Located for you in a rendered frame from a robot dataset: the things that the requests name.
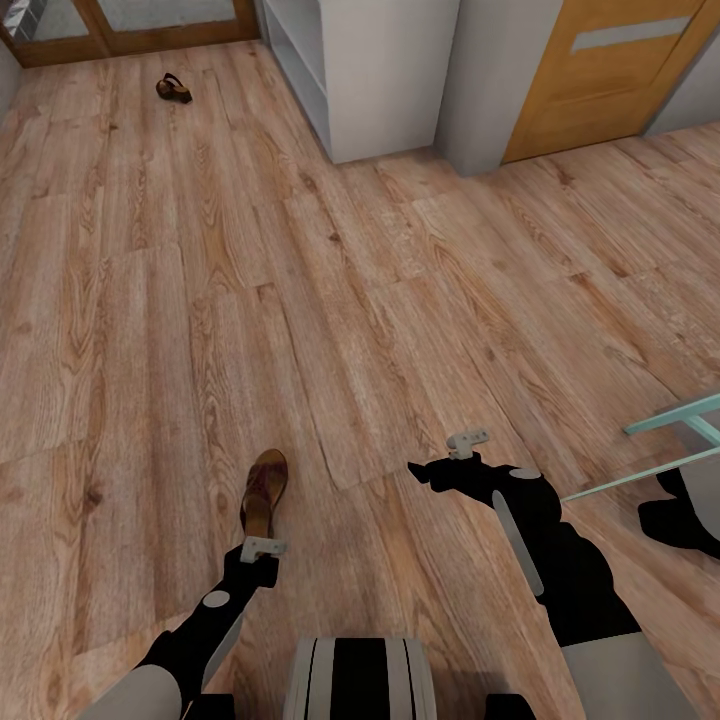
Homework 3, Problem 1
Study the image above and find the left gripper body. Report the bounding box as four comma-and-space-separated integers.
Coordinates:
223, 551, 279, 595

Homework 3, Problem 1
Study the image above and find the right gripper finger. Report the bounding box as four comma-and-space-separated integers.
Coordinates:
408, 463, 429, 483

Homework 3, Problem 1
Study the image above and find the sandal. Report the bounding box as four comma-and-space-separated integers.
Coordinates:
156, 76, 193, 104
240, 449, 287, 541

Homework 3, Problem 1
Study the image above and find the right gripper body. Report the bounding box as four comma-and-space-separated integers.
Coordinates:
427, 451, 487, 499

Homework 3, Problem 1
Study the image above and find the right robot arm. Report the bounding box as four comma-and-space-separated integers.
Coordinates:
408, 429, 703, 720

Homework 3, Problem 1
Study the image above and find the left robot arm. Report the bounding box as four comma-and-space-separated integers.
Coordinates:
75, 536, 289, 720

